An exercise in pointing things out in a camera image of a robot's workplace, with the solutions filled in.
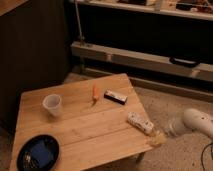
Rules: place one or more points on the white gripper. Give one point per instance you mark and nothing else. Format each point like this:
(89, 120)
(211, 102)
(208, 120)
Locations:
(174, 128)

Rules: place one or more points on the white patterned plastic bottle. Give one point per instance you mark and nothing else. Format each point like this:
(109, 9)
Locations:
(143, 124)

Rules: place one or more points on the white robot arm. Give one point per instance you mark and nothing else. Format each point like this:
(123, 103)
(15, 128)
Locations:
(190, 121)

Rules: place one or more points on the black rectangular box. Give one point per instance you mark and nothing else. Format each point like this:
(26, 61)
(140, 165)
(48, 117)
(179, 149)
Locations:
(115, 96)

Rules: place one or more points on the wooden low table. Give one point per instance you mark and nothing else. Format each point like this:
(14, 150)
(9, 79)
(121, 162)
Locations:
(89, 133)

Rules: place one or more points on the translucent white plastic cup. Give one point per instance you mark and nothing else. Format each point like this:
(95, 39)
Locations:
(53, 104)

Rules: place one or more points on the black round bowl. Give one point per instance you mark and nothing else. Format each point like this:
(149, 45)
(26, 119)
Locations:
(24, 160)

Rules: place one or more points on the blue sponge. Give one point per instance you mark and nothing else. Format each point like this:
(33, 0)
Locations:
(41, 155)

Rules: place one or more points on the metal vertical pole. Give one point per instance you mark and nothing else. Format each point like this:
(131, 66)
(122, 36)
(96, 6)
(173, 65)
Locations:
(81, 37)

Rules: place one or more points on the black handle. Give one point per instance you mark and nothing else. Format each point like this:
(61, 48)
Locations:
(189, 64)

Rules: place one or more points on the metal shelf rail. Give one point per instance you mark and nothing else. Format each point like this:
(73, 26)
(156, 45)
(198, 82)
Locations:
(141, 60)

